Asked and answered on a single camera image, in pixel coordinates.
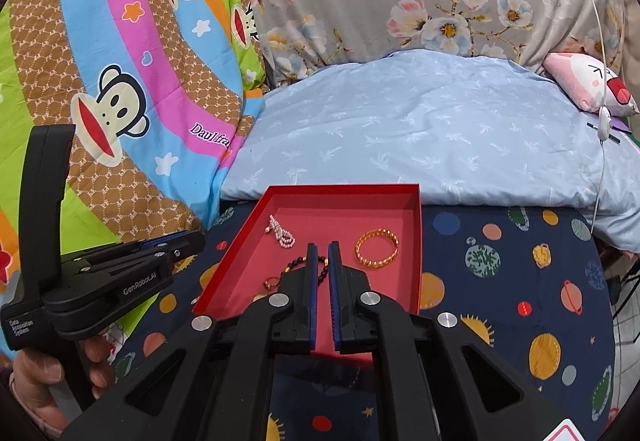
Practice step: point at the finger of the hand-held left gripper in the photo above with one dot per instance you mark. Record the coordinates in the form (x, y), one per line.
(170, 256)
(150, 243)

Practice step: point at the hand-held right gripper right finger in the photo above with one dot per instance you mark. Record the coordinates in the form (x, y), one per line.
(334, 281)

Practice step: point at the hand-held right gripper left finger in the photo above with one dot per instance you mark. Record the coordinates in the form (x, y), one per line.
(312, 281)

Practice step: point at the gold twisted bangle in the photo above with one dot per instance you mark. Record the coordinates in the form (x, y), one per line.
(376, 233)

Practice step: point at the red shallow box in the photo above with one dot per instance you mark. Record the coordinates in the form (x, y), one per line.
(325, 216)

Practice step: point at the person's left hand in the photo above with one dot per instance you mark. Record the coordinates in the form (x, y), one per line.
(35, 381)

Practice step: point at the navy planet print sheet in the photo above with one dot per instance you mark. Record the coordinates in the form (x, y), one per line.
(500, 271)

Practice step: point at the light blue pillow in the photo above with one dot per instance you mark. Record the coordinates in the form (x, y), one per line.
(425, 131)

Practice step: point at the cartoon monkey quilt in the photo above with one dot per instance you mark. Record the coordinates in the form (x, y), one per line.
(150, 46)

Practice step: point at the white red-bordered card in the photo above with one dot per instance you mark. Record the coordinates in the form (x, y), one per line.
(570, 432)

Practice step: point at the pink plush pillow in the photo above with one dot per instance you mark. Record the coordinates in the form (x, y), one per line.
(575, 76)

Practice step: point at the purple paper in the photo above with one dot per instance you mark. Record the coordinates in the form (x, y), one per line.
(617, 127)

